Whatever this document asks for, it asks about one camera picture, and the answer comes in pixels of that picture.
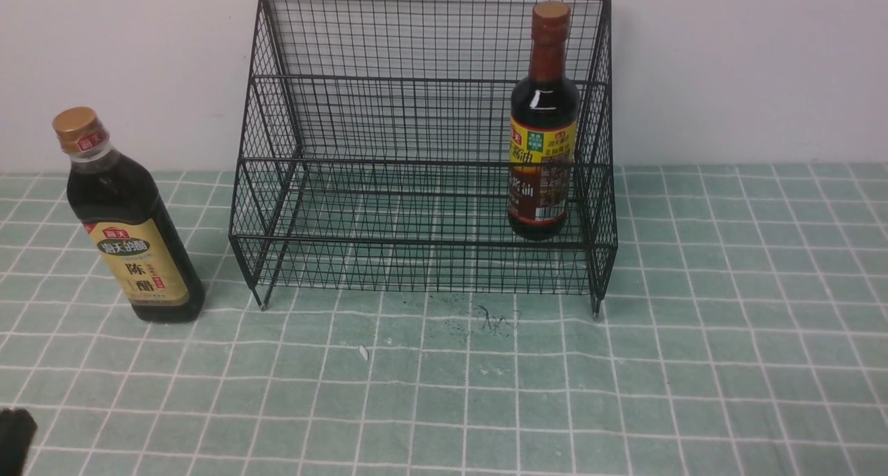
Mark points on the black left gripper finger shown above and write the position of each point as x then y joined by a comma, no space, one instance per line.
18,429

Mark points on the dark vinegar bottle yellow label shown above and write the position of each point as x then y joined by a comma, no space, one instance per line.
120,206

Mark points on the soy sauce bottle red label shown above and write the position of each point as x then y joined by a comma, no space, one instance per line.
543,129

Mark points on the green checkered tablecloth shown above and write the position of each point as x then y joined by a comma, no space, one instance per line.
744,333

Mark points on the black wire mesh rack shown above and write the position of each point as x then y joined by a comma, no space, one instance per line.
374,150

